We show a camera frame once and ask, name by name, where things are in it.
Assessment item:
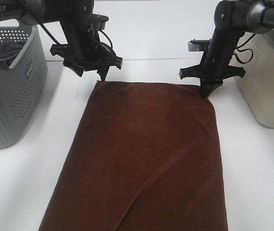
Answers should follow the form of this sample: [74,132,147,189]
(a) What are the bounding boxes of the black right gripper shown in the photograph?
[179,28,245,99]

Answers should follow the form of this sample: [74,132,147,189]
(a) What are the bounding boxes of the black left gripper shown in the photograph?
[50,20,123,81]

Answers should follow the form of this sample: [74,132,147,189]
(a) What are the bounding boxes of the brown towel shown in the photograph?
[39,81,228,231]

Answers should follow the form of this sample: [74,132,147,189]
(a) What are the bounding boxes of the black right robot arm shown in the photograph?
[179,0,274,99]

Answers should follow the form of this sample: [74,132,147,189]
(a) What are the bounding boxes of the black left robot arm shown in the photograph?
[0,0,123,81]

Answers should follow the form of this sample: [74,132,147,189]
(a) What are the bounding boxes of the dark grey towel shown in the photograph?
[0,38,25,72]

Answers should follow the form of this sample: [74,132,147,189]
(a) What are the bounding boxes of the beige bin with grey rim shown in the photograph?
[230,29,274,128]

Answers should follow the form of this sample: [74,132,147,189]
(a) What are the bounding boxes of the grey perforated laundry basket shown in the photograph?
[0,22,48,149]

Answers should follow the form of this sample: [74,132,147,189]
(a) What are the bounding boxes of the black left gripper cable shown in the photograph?
[19,0,115,57]

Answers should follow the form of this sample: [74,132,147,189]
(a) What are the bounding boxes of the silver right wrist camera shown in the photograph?
[188,39,211,52]

